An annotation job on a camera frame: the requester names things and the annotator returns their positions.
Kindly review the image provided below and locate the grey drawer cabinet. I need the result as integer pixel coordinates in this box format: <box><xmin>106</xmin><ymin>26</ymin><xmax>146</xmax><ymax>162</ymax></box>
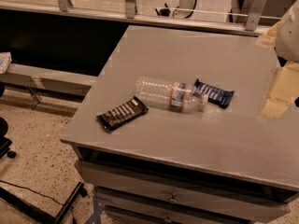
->
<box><xmin>62</xmin><ymin>26</ymin><xmax>299</xmax><ymax>224</ymax></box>

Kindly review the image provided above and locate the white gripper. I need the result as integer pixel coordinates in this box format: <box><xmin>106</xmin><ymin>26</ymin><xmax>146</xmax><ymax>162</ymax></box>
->
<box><xmin>255</xmin><ymin>0</ymin><xmax>299</xmax><ymax>119</ymax></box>

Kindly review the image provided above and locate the grey metal bench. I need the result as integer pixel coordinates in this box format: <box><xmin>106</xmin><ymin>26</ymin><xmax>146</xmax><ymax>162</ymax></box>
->
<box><xmin>0</xmin><ymin>63</ymin><xmax>97</xmax><ymax>103</ymax></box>

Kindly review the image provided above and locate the black stand base frame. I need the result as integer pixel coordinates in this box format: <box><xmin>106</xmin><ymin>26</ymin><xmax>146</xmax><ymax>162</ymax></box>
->
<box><xmin>0</xmin><ymin>181</ymin><xmax>88</xmax><ymax>224</ymax></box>

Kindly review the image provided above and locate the metal railing frame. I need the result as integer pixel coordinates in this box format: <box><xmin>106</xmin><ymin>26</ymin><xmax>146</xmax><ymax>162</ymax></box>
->
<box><xmin>0</xmin><ymin>0</ymin><xmax>278</xmax><ymax>36</ymax></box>

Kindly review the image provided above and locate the clear plastic water bottle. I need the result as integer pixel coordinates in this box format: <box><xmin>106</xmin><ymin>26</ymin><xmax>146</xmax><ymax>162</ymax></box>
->
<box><xmin>135</xmin><ymin>77</ymin><xmax>208</xmax><ymax>113</ymax></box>

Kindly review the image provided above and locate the black floor cable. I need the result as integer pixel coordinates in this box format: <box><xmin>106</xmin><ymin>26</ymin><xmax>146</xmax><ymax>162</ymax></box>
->
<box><xmin>0</xmin><ymin>179</ymin><xmax>78</xmax><ymax>224</ymax></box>

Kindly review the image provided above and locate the blue snack bar wrapper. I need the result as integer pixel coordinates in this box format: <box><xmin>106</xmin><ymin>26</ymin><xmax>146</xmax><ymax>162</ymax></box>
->
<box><xmin>192</xmin><ymin>79</ymin><xmax>235</xmax><ymax>109</ymax></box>

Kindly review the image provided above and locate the black office chair base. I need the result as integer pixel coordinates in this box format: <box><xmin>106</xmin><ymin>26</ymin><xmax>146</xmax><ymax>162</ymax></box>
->
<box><xmin>0</xmin><ymin>81</ymin><xmax>18</xmax><ymax>161</ymax></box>

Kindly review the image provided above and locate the black snack bar wrapper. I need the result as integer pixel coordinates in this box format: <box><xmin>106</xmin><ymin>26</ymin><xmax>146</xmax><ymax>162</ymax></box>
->
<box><xmin>96</xmin><ymin>96</ymin><xmax>149</xmax><ymax>131</ymax></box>

